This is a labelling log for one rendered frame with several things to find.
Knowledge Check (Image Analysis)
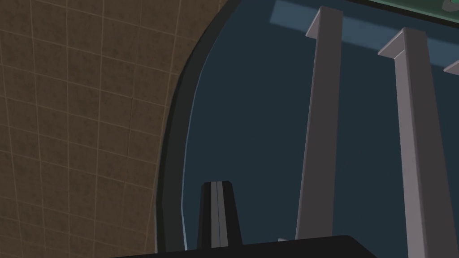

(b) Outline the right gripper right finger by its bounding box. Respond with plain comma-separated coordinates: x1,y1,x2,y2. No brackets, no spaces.
217,181,243,249

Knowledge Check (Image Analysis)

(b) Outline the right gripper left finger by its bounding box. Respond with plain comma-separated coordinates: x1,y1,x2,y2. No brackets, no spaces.
196,181,217,249

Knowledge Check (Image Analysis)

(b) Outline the dark blue round rug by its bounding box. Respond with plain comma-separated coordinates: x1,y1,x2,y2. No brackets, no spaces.
155,0,459,254

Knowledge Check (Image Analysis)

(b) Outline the green flat board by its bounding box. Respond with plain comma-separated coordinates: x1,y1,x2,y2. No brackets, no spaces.
365,0,459,23

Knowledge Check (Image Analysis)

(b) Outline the grey square post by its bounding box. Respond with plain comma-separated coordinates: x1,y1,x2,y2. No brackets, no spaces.
443,59,459,76
377,27,459,258
295,6,344,241

